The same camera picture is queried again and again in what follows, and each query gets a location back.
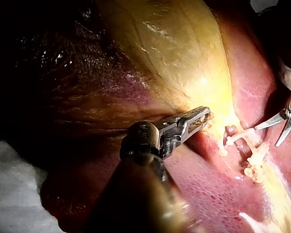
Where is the right arm instrument jaw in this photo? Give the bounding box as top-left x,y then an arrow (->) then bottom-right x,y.
254,111 -> 289,132
274,118 -> 291,148

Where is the left arm instrument jaw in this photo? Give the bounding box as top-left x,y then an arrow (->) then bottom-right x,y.
176,105 -> 211,121
181,112 -> 211,144

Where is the left arm instrument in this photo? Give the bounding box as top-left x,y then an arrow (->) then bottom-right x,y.
120,116 -> 186,161

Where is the gallbladder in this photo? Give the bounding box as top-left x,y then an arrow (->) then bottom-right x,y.
96,0 -> 236,146

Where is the pale fatty tissue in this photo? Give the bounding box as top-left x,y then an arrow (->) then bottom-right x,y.
256,163 -> 291,233
243,142 -> 271,184

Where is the dark red liver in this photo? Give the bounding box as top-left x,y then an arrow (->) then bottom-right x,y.
4,0 -> 291,233

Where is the white cloth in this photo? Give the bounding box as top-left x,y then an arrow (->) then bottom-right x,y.
0,137 -> 65,233

